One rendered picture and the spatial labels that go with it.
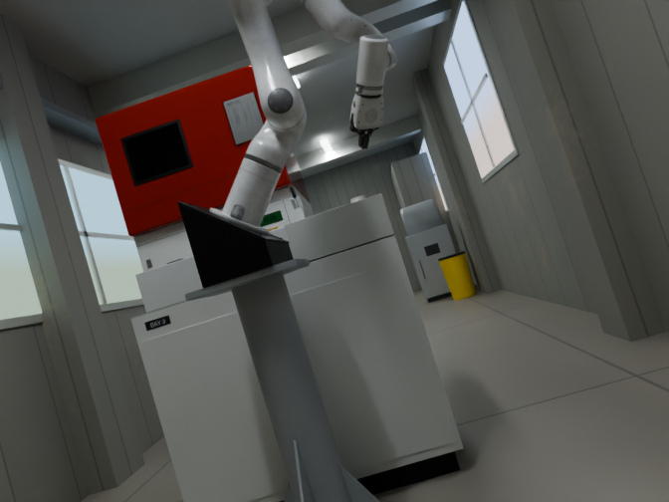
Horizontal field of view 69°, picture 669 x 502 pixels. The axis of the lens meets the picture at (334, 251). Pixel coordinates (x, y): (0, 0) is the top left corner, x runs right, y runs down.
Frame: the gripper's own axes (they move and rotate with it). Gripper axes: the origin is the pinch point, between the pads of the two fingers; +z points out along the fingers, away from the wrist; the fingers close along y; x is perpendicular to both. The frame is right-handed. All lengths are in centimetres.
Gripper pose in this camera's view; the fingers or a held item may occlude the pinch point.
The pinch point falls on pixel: (363, 141)
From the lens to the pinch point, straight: 160.9
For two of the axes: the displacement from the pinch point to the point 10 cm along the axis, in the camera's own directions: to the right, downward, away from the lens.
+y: 8.8, -2.1, 4.2
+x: -4.7, -5.1, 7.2
